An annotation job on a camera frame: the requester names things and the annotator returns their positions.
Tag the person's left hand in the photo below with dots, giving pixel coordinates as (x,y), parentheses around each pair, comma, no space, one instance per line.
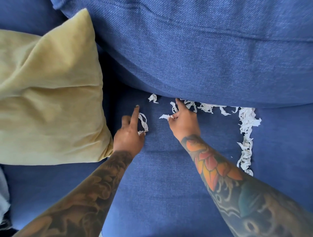
(128,141)

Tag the person's right hand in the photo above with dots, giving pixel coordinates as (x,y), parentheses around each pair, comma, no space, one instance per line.
(184,124)

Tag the white shredded paper scraps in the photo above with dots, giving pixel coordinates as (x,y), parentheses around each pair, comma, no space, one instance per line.
(247,122)

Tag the yellow throw pillow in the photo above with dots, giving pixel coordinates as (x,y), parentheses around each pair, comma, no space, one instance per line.
(49,97)

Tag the blue fabric sofa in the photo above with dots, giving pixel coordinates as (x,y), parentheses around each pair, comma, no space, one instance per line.
(281,146)

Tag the person's left forearm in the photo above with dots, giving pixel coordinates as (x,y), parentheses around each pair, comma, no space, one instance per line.
(85,202)

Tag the person's right forearm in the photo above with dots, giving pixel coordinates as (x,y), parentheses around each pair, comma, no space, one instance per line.
(232,195)

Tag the blue sofa back cushion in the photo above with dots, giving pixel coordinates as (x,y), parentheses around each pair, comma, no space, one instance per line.
(24,17)
(195,48)

